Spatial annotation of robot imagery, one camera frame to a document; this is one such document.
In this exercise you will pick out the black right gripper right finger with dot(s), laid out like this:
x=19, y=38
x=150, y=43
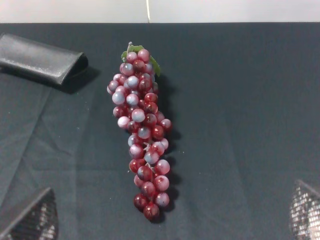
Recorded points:
x=304, y=212

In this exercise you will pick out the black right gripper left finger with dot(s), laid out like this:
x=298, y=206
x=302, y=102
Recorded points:
x=33, y=218

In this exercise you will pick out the red artificial grape bunch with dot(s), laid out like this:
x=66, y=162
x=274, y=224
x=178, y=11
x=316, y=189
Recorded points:
x=134, y=92

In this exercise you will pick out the black tablecloth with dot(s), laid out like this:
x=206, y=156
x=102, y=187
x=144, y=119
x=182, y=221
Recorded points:
x=244, y=101

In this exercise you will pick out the black leather case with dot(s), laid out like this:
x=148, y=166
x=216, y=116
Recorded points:
x=40, y=62

